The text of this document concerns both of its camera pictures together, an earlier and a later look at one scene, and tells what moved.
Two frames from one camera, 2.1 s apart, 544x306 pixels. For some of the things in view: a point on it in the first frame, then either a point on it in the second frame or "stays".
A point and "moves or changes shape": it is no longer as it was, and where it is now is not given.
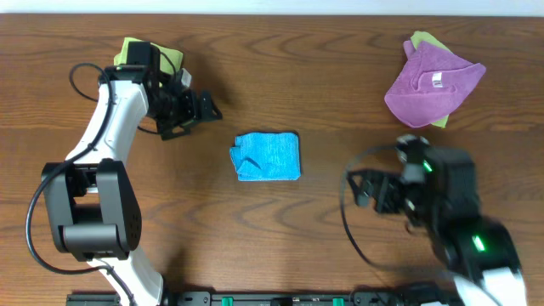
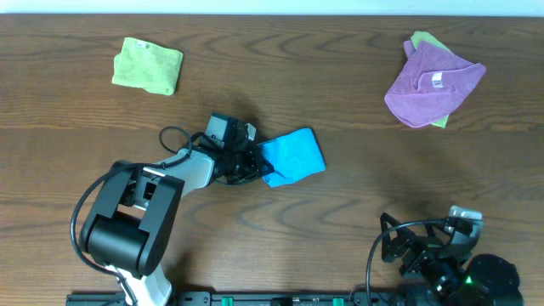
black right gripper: (386, 181) → (390, 252)
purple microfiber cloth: (429, 84) stays
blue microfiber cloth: (267, 156) moves or changes shape
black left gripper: (192, 112) → (254, 162)
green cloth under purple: (418, 36) stays
